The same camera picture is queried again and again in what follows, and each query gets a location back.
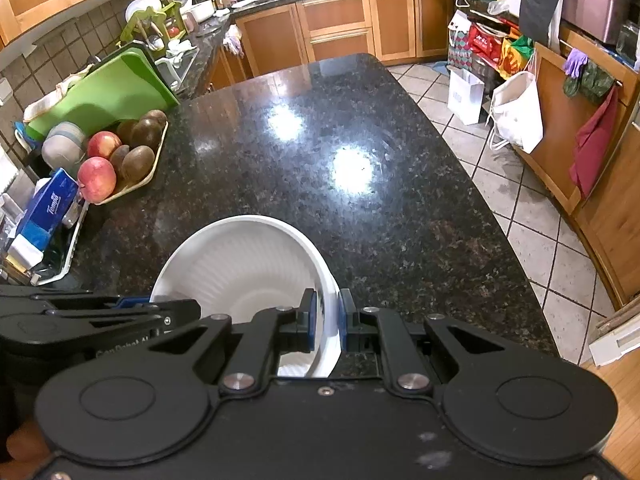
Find green dish rack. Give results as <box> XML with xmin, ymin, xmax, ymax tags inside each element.
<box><xmin>119</xmin><ymin>0</ymin><xmax>186</xmax><ymax>56</ymax></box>

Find white tote bag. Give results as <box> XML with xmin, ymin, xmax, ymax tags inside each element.
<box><xmin>487</xmin><ymin>71</ymin><xmax>544</xmax><ymax>155</ymax></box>

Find white ribbed plastic bowl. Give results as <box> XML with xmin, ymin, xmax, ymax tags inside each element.
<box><xmin>150</xmin><ymin>215</ymin><xmax>342</xmax><ymax>380</ymax></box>

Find purple glove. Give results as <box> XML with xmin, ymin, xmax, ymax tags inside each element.
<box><xmin>562</xmin><ymin>47</ymin><xmax>591</xmax><ymax>78</ymax></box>

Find black hanging apron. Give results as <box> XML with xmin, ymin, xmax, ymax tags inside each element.
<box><xmin>518</xmin><ymin>0</ymin><xmax>568</xmax><ymax>48</ymax></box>

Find pink storage box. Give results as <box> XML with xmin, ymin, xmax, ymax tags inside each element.
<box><xmin>562</xmin><ymin>0</ymin><xmax>631</xmax><ymax>43</ymax></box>

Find green cutting board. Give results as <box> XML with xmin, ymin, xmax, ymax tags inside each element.
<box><xmin>25</xmin><ymin>47</ymin><xmax>180</xmax><ymax>142</ymax></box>

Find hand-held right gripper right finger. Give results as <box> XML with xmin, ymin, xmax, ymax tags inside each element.
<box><xmin>338</xmin><ymin>288</ymin><xmax>526</xmax><ymax>395</ymax></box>

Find red cloth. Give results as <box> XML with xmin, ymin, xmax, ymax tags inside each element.
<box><xmin>569</xmin><ymin>85</ymin><xmax>621</xmax><ymax>201</ymax></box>

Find blue tissue pack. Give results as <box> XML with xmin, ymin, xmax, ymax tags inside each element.
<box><xmin>15</xmin><ymin>167</ymin><xmax>80</xmax><ymax>253</ymax></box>

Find yellow green shopping bag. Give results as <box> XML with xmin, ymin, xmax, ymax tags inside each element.
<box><xmin>500</xmin><ymin>35</ymin><xmax>536</xmax><ymax>78</ymax></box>

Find beige fruit tray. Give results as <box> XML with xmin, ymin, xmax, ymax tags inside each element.
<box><xmin>82</xmin><ymin>120</ymin><xmax>170</xmax><ymax>206</ymax></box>

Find red apple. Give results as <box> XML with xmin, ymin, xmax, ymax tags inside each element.
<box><xmin>77</xmin><ymin>156</ymin><xmax>117</xmax><ymax>203</ymax></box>
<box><xmin>87</xmin><ymin>131</ymin><xmax>122</xmax><ymax>160</ymax></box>

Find red shopping bag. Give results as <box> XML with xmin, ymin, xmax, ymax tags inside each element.
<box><xmin>467</xmin><ymin>22</ymin><xmax>511</xmax><ymax>63</ymax></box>

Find tall wooden cupboard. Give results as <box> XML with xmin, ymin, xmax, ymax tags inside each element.
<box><xmin>520</xmin><ymin>25</ymin><xmax>640</xmax><ymax>311</ymax></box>

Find green camouflage cloth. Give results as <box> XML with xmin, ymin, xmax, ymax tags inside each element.
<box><xmin>562</xmin><ymin>60</ymin><xmax>616</xmax><ymax>106</ymax></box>

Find white paper bag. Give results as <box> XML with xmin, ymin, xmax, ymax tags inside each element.
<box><xmin>446</xmin><ymin>67</ymin><xmax>486</xmax><ymax>126</ymax></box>

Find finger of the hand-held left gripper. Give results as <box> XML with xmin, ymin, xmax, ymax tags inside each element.
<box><xmin>0</xmin><ymin>285</ymin><xmax>152</xmax><ymax>312</ymax></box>
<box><xmin>45</xmin><ymin>300</ymin><xmax>202</xmax><ymax>334</ymax></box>

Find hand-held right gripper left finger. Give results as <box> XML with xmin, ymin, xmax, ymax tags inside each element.
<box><xmin>107</xmin><ymin>287</ymin><xmax>319</xmax><ymax>400</ymax></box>

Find wooden base cabinets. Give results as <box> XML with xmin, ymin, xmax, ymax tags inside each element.
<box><xmin>205</xmin><ymin>0</ymin><xmax>456</xmax><ymax>91</ymax></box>

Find patterned shopping bag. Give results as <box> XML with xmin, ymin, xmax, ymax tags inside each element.
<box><xmin>447</xmin><ymin>10</ymin><xmax>473</xmax><ymax>71</ymax></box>

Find steel sink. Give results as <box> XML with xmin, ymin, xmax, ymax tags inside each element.
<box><xmin>155</xmin><ymin>50</ymin><xmax>198</xmax><ymax>91</ymax></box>

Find stack of grey bowls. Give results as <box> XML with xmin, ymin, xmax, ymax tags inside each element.
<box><xmin>41</xmin><ymin>121</ymin><xmax>87</xmax><ymax>166</ymax></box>

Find white flat board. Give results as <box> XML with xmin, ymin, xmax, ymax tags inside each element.
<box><xmin>589</xmin><ymin>320</ymin><xmax>640</xmax><ymax>367</ymax></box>

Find metal tray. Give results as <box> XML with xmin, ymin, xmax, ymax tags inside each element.
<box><xmin>30</xmin><ymin>200</ymin><xmax>91</xmax><ymax>287</ymax></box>

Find white paper napkin pack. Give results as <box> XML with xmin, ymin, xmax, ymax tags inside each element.
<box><xmin>9</xmin><ymin>234</ymin><xmax>45</xmax><ymax>267</ymax></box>

